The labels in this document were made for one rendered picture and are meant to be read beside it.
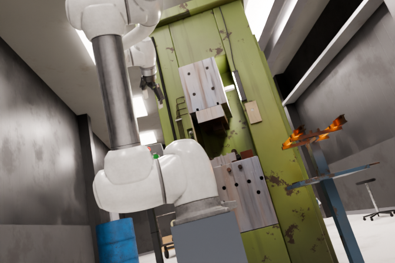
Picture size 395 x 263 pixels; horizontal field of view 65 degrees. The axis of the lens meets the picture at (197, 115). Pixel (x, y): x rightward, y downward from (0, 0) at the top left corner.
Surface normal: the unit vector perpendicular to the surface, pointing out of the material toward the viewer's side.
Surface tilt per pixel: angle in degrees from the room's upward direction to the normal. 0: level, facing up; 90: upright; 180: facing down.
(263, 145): 90
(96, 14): 113
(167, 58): 90
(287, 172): 90
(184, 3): 90
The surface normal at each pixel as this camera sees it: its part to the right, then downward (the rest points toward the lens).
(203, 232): 0.04, -0.34
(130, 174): 0.19, -0.12
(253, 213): -0.21, -0.28
